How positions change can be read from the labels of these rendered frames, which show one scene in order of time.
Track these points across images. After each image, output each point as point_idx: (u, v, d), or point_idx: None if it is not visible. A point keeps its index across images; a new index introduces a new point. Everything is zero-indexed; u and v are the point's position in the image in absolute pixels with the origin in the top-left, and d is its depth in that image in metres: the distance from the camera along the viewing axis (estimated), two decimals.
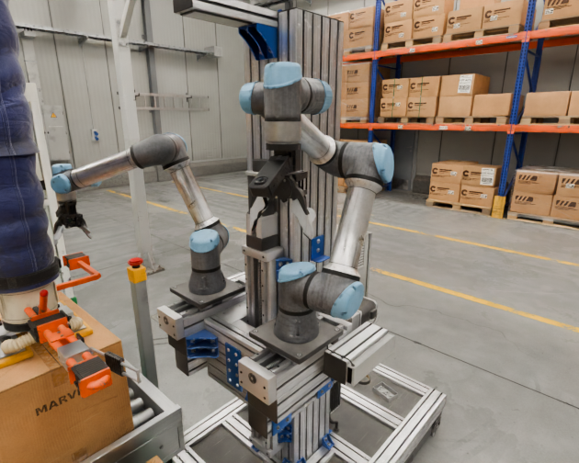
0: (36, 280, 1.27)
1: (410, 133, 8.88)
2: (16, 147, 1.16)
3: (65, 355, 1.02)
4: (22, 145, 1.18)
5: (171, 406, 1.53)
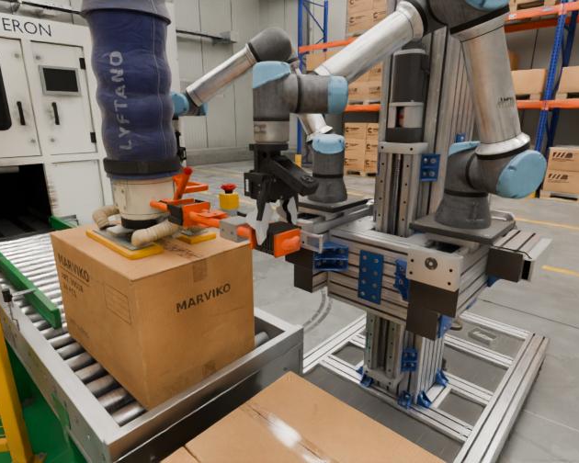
0: (165, 168, 1.13)
1: None
2: (156, 5, 1.03)
3: (234, 223, 0.88)
4: (161, 5, 1.05)
5: (290, 327, 1.39)
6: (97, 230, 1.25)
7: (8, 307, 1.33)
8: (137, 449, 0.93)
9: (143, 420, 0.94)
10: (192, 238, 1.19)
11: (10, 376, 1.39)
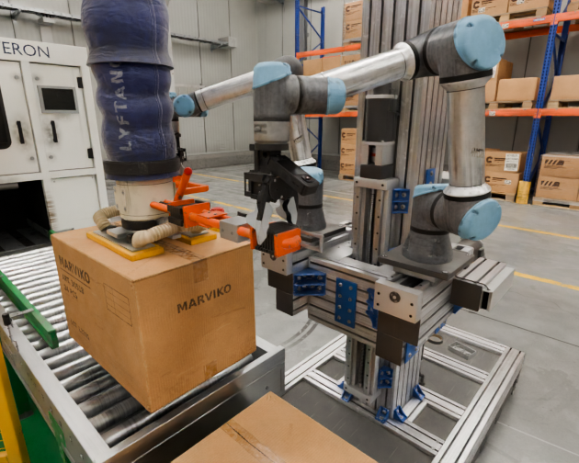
0: (165, 169, 1.13)
1: None
2: (160, 56, 1.06)
3: (234, 223, 0.88)
4: (164, 55, 1.08)
5: (273, 347, 1.48)
6: (98, 231, 1.25)
7: (8, 330, 1.42)
8: None
9: (130, 441, 1.03)
10: (192, 239, 1.19)
11: (10, 393, 1.48)
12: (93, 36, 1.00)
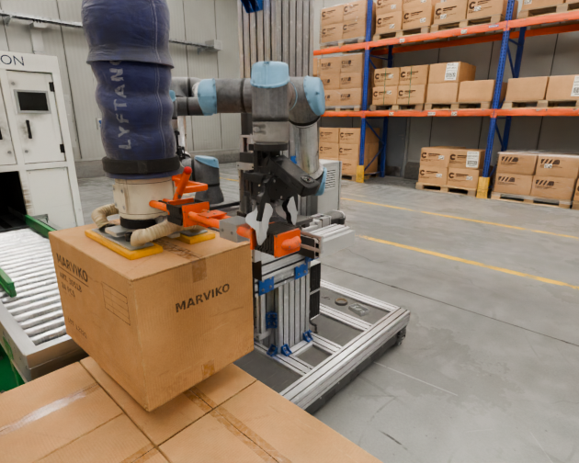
0: (164, 168, 1.13)
1: (402, 121, 9.27)
2: (161, 55, 1.06)
3: (234, 223, 0.88)
4: (164, 54, 1.08)
5: None
6: (96, 230, 1.25)
7: None
8: (48, 362, 1.46)
9: (52, 344, 1.47)
10: (191, 238, 1.19)
11: None
12: (93, 34, 1.00)
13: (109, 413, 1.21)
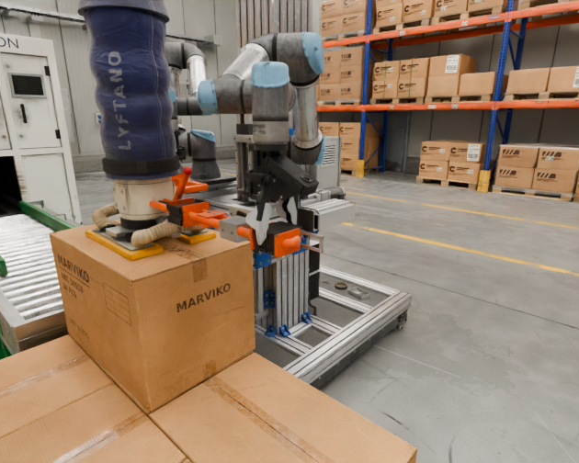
0: (164, 168, 1.13)
1: (402, 117, 9.22)
2: (154, 3, 1.02)
3: (234, 223, 0.88)
4: (159, 3, 1.04)
5: None
6: (97, 230, 1.25)
7: None
8: (37, 335, 1.41)
9: (41, 316, 1.42)
10: (192, 238, 1.19)
11: None
12: None
13: (99, 383, 1.16)
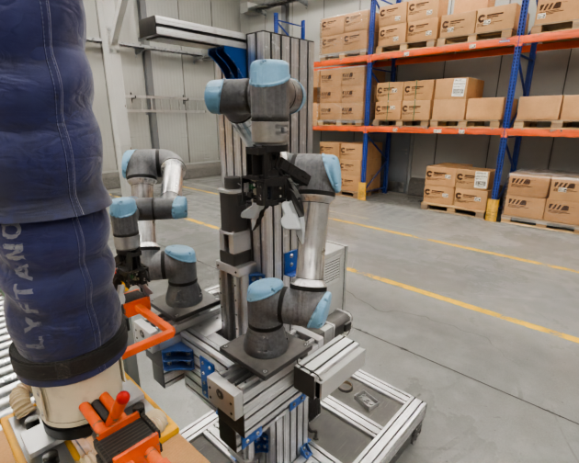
0: (99, 361, 0.78)
1: (405, 136, 8.90)
2: (84, 201, 0.70)
3: None
4: (92, 196, 0.72)
5: None
6: (15, 421, 0.90)
7: None
8: None
9: None
10: None
11: None
12: None
13: None
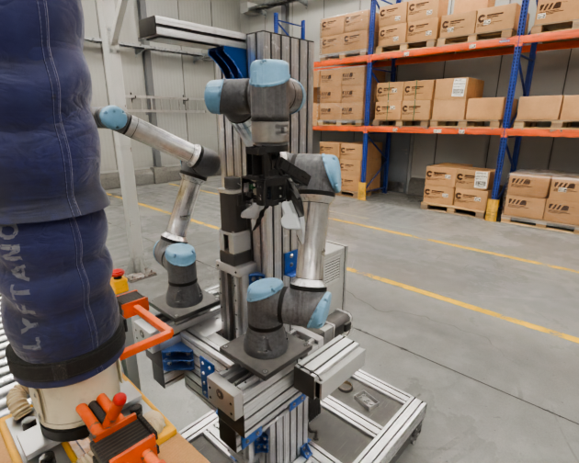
0: (96, 363, 0.78)
1: (405, 136, 8.90)
2: (81, 201, 0.70)
3: None
4: (90, 196, 0.72)
5: None
6: (12, 422, 0.90)
7: None
8: None
9: None
10: None
11: None
12: None
13: None
